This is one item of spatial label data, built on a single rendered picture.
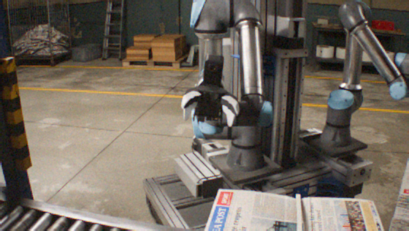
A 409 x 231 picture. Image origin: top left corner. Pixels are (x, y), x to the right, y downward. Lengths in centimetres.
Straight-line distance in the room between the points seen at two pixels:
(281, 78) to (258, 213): 82
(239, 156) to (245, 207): 60
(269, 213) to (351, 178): 87
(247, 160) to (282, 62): 42
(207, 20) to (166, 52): 581
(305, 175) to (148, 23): 699
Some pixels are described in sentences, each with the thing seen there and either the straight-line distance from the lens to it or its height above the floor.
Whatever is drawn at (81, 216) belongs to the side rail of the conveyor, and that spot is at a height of 80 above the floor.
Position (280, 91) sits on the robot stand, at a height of 108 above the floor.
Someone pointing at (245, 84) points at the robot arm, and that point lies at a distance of 111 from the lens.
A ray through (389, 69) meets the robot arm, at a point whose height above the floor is 120.
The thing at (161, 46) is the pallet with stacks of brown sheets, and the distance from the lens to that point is 706.
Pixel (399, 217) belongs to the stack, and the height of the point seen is 73.
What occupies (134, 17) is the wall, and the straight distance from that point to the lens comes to 836.
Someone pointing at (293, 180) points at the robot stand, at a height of 72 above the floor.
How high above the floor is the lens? 148
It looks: 19 degrees down
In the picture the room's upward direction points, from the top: straight up
